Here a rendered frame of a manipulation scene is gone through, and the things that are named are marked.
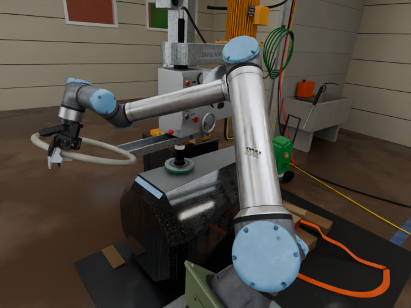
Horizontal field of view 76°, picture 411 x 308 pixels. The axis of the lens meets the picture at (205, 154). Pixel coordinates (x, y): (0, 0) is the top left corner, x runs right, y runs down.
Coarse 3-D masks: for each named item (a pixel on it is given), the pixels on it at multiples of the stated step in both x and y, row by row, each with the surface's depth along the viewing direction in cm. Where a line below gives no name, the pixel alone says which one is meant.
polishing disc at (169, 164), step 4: (168, 160) 194; (172, 160) 195; (184, 160) 196; (188, 160) 196; (168, 164) 188; (172, 164) 188; (184, 164) 189; (188, 164) 190; (192, 164) 190; (168, 168) 184; (172, 168) 183; (176, 168) 183; (180, 168) 184; (184, 168) 184; (188, 168) 184
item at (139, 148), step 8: (152, 136) 171; (160, 136) 175; (168, 136) 181; (192, 136) 182; (200, 136) 191; (128, 144) 157; (136, 144) 161; (144, 144) 166; (152, 144) 157; (160, 144) 162; (168, 144) 168; (176, 144) 173; (136, 152) 149; (144, 152) 154; (152, 152) 159
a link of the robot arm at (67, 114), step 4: (60, 108) 104; (64, 108) 102; (60, 112) 103; (64, 112) 103; (68, 112) 103; (72, 112) 103; (76, 112) 104; (80, 112) 105; (60, 116) 103; (64, 116) 103; (68, 116) 103; (72, 116) 103; (76, 116) 104; (80, 116) 106; (68, 120) 104; (72, 120) 104; (76, 120) 105; (80, 120) 107
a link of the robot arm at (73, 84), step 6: (72, 78) 102; (66, 84) 103; (72, 84) 101; (78, 84) 102; (84, 84) 102; (90, 84) 105; (66, 90) 102; (72, 90) 101; (66, 96) 102; (72, 96) 101; (66, 102) 102; (72, 102) 102; (72, 108) 103; (78, 108) 104; (84, 108) 107
